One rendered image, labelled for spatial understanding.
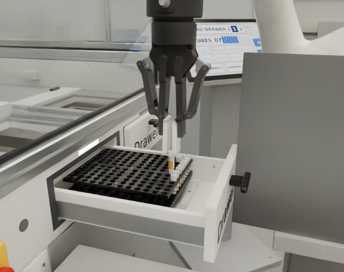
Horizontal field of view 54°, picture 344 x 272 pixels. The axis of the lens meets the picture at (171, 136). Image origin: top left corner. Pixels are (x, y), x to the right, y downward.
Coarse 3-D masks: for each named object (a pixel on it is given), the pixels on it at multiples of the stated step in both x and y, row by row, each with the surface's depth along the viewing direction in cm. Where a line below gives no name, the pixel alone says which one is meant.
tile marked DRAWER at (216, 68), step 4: (212, 64) 141; (216, 64) 142; (220, 64) 142; (212, 68) 140; (216, 68) 141; (220, 68) 142; (208, 72) 139; (212, 72) 139; (216, 72) 140; (220, 72) 141
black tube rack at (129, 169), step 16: (96, 160) 75; (112, 160) 75; (128, 160) 77; (144, 160) 76; (160, 160) 76; (80, 176) 69; (96, 176) 68; (112, 176) 68; (128, 176) 68; (144, 176) 68; (160, 176) 68; (96, 192) 69; (112, 192) 68; (128, 192) 68; (144, 192) 62; (176, 192) 68
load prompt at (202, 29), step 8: (200, 24) 147; (208, 24) 149; (216, 24) 150; (224, 24) 152; (232, 24) 154; (240, 24) 155; (200, 32) 146; (208, 32) 147; (216, 32) 149; (224, 32) 150; (232, 32) 152; (240, 32) 153
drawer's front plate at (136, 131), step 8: (136, 120) 95; (144, 120) 98; (128, 128) 89; (136, 128) 93; (144, 128) 98; (152, 128) 105; (128, 136) 89; (136, 136) 93; (144, 136) 99; (152, 136) 106; (160, 136) 113; (128, 144) 90; (136, 144) 94; (144, 144) 100; (152, 144) 106
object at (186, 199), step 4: (192, 184) 76; (196, 184) 76; (188, 188) 74; (192, 188) 74; (196, 188) 76; (188, 192) 72; (192, 192) 72; (184, 196) 71; (188, 196) 71; (192, 196) 73; (184, 200) 69; (188, 200) 70; (180, 204) 68; (184, 204) 68; (180, 208) 68; (184, 208) 68
